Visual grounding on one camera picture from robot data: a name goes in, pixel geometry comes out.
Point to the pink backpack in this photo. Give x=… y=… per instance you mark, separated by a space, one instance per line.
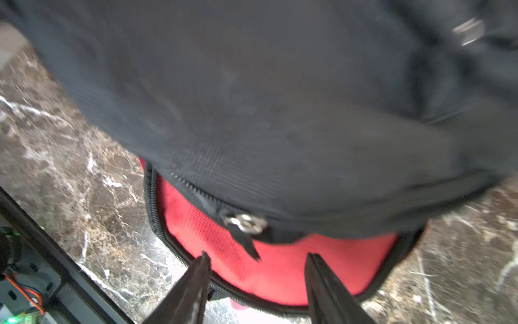
x=237 y=306

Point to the black backpack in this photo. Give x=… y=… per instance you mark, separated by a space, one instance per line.
x=280 y=119

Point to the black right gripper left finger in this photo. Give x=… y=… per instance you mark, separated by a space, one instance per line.
x=186 y=301

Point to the red backpack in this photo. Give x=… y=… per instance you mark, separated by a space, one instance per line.
x=275 y=284

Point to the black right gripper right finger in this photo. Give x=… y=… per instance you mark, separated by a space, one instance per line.
x=329 y=301

